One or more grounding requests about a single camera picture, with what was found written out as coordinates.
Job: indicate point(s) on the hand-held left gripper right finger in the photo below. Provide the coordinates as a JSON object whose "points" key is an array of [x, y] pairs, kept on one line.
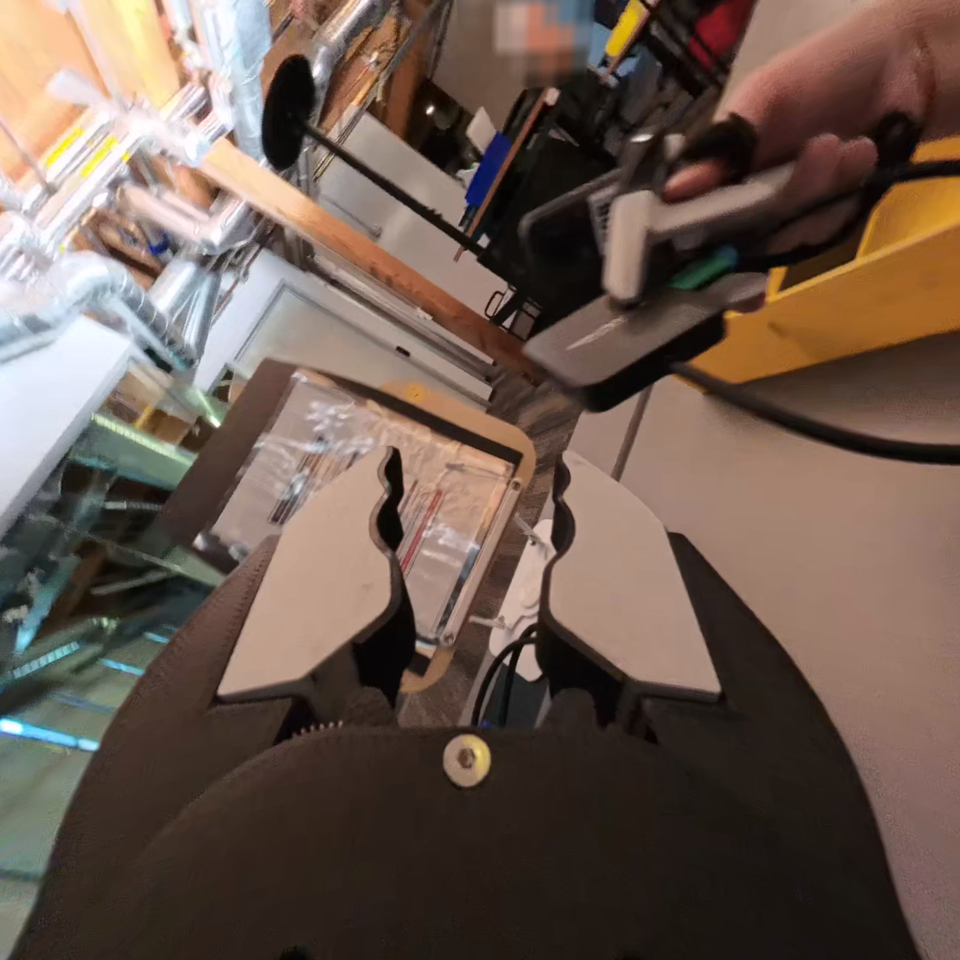
{"points": [[622, 592]]}

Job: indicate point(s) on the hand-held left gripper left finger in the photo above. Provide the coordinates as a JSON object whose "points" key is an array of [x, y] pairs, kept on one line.
{"points": [[330, 585]]}

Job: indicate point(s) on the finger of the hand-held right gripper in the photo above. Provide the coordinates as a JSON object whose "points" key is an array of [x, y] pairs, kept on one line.
{"points": [[630, 247]]}

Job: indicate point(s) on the dark grey hub adapter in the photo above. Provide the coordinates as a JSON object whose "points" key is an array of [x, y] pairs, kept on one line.
{"points": [[630, 345]]}

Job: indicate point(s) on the yellow plastic bin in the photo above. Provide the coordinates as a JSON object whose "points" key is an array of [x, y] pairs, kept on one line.
{"points": [[862, 299]]}

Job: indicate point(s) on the person's right hand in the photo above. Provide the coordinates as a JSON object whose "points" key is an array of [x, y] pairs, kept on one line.
{"points": [[825, 90]]}

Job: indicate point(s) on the black office chair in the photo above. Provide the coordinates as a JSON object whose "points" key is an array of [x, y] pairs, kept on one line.
{"points": [[554, 150]]}

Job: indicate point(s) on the small blue storage bin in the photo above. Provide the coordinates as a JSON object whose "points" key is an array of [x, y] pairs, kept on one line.
{"points": [[487, 169]]}

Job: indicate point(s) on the clear acrylic instruction sheet holder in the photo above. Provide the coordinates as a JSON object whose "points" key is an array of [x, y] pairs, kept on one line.
{"points": [[457, 539]]}

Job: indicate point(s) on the black disc stand with pole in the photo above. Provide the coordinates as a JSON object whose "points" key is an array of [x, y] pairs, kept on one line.
{"points": [[289, 112]]}

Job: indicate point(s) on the silver ventilation ducts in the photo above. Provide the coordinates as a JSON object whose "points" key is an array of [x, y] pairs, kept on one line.
{"points": [[105, 289]]}

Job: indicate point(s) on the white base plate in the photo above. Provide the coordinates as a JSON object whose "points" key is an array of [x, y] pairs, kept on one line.
{"points": [[521, 600]]}

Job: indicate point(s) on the wooden post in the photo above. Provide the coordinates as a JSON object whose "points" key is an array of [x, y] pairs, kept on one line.
{"points": [[337, 225]]}

